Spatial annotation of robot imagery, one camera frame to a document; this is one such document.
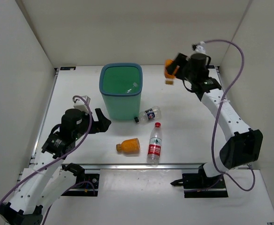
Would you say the clear blue label bottle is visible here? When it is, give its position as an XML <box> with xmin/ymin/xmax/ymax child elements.
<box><xmin>134</xmin><ymin>106</ymin><xmax>161</xmax><ymax>124</ymax></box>

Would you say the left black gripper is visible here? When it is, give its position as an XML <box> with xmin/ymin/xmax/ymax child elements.
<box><xmin>73</xmin><ymin>108</ymin><xmax>111</xmax><ymax>140</ymax></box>

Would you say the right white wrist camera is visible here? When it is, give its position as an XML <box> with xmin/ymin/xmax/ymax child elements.
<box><xmin>192</xmin><ymin>41</ymin><xmax>206</xmax><ymax>54</ymax></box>

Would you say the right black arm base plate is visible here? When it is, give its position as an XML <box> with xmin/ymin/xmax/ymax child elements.
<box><xmin>182</xmin><ymin>173</ymin><xmax>228</xmax><ymax>198</ymax></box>

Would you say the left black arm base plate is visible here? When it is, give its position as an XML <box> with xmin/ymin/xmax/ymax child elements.
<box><xmin>61</xmin><ymin>170</ymin><xmax>100</xmax><ymax>197</ymax></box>

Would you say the clear red label water bottle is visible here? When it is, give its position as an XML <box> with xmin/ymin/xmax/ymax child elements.
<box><xmin>147</xmin><ymin>122</ymin><xmax>162</xmax><ymax>165</ymax></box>

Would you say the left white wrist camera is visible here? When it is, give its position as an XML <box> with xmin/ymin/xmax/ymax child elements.
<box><xmin>73</xmin><ymin>96</ymin><xmax>91</xmax><ymax>115</ymax></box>

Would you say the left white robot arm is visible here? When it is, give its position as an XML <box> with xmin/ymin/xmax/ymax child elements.
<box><xmin>0</xmin><ymin>108</ymin><xmax>111</xmax><ymax>225</ymax></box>

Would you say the clear green label bottle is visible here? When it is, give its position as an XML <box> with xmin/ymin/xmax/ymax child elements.
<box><xmin>125</xmin><ymin>82</ymin><xmax>139</xmax><ymax>94</ymax></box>

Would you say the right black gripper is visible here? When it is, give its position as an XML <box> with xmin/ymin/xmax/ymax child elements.
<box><xmin>167</xmin><ymin>54</ymin><xmax>196</xmax><ymax>83</ymax></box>

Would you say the orange juice bottle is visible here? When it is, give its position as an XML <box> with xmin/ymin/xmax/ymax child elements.
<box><xmin>116</xmin><ymin>138</ymin><xmax>140</xmax><ymax>154</ymax></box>
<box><xmin>164</xmin><ymin>59</ymin><xmax>177</xmax><ymax>85</ymax></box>

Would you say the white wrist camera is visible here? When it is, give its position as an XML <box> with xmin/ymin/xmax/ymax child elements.
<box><xmin>73</xmin><ymin>96</ymin><xmax>91</xmax><ymax>115</ymax></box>
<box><xmin>192</xmin><ymin>41</ymin><xmax>206</xmax><ymax>54</ymax></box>

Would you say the left black table label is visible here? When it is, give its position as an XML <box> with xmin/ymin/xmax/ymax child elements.
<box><xmin>60</xmin><ymin>67</ymin><xmax>76</xmax><ymax>71</ymax></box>

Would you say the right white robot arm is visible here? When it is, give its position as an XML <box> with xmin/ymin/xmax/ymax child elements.
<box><xmin>164</xmin><ymin>53</ymin><xmax>263</xmax><ymax>192</ymax></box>

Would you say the green plastic waste bin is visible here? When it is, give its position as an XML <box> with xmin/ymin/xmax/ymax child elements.
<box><xmin>99</xmin><ymin>63</ymin><xmax>143</xmax><ymax>120</ymax></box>

